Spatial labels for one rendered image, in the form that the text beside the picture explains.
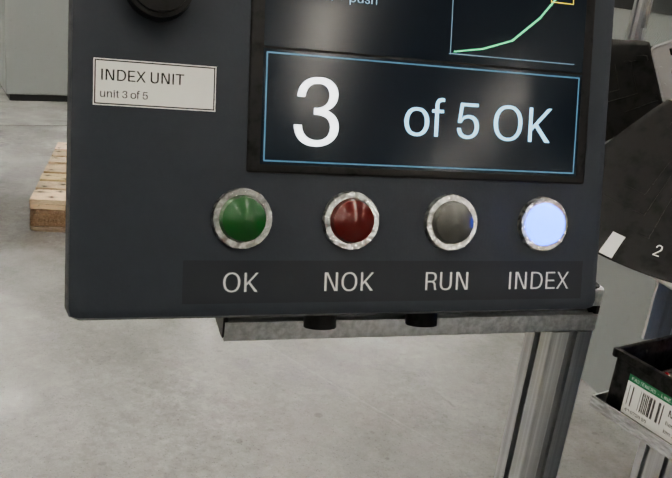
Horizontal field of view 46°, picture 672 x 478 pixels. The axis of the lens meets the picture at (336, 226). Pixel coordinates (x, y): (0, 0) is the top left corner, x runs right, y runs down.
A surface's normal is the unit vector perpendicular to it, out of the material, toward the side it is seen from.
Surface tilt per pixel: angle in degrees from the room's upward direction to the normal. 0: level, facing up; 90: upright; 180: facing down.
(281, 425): 0
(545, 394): 90
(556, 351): 90
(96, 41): 75
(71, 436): 0
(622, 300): 90
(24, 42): 90
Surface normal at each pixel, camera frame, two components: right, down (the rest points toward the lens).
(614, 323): -0.95, -0.01
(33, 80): 0.47, 0.33
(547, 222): 0.23, 0.04
